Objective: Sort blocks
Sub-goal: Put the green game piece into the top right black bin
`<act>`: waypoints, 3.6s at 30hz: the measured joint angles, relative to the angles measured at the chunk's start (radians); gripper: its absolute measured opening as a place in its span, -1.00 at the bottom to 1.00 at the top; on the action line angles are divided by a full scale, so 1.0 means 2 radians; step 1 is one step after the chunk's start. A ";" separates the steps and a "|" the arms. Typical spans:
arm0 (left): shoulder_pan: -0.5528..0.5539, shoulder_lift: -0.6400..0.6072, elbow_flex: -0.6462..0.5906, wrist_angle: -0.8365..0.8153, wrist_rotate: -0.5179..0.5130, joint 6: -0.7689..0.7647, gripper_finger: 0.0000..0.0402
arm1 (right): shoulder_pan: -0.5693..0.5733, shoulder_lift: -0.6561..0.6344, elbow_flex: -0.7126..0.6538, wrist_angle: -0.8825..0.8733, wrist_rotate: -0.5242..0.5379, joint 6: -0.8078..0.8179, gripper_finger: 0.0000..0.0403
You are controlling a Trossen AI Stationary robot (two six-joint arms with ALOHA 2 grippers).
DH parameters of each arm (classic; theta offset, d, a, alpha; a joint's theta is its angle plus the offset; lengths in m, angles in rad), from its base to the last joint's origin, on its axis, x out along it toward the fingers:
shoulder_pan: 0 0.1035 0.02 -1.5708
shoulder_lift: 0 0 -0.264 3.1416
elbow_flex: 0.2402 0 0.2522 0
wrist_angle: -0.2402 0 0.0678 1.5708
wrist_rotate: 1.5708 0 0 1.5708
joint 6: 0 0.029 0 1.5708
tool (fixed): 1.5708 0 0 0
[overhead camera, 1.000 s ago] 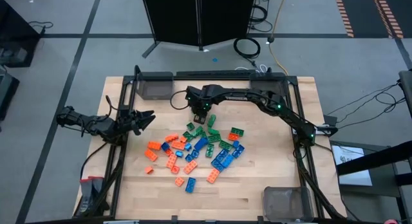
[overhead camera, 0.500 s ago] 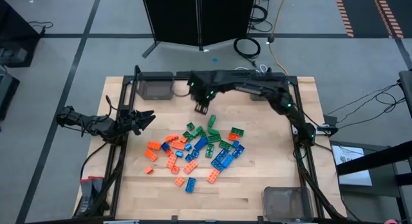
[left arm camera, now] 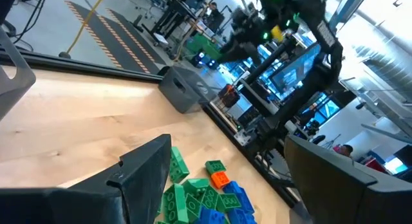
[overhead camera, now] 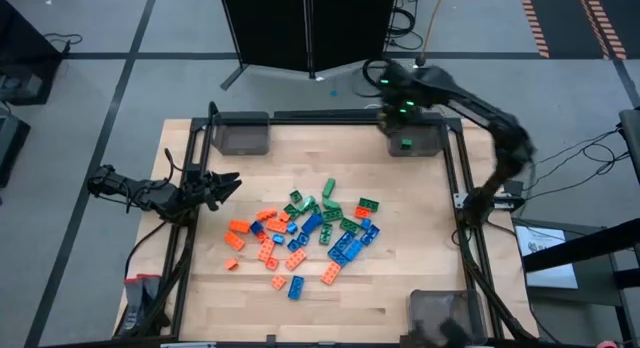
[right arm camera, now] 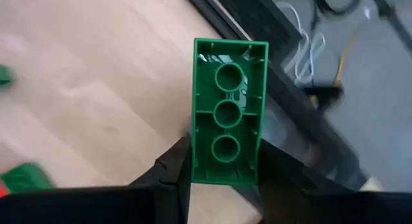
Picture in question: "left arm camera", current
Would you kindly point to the small green toy brick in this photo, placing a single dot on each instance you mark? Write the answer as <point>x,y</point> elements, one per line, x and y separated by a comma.
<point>210,197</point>

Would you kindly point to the computer monitor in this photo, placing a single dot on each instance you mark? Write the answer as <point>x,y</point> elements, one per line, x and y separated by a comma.
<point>328,108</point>
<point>294,71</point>

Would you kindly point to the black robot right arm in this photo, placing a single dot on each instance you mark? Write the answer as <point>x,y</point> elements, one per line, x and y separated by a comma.
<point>331,56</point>

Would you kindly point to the grey plastic bin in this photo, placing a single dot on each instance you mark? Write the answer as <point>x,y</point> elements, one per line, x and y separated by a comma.
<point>13,79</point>
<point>180,92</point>

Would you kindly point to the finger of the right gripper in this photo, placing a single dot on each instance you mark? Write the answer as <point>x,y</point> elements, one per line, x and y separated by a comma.
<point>238,51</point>
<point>256,58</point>

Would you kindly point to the person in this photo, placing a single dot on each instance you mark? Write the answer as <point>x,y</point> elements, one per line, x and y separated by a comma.
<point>214,14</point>
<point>346,150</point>

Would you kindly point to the green crate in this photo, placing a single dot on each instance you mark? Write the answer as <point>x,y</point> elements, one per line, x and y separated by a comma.
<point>204,45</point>

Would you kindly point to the black desk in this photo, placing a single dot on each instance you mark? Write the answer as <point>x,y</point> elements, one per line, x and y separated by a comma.
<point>174,14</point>

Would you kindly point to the long blue toy brick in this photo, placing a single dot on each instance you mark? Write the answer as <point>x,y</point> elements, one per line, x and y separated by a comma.
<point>210,217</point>
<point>239,196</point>

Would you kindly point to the orange toy brick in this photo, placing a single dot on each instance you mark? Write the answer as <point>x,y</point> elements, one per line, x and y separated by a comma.
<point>220,180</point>

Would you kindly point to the black floor mat orange stripes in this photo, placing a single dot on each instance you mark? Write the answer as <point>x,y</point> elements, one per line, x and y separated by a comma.
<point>96,37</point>

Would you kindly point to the black basket orange contents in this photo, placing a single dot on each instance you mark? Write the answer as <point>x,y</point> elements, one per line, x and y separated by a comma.
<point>229,95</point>

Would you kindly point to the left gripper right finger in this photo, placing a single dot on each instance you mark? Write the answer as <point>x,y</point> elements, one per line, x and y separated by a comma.
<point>338,198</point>

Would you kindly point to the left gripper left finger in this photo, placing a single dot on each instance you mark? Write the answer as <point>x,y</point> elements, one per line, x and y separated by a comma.
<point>138,185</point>

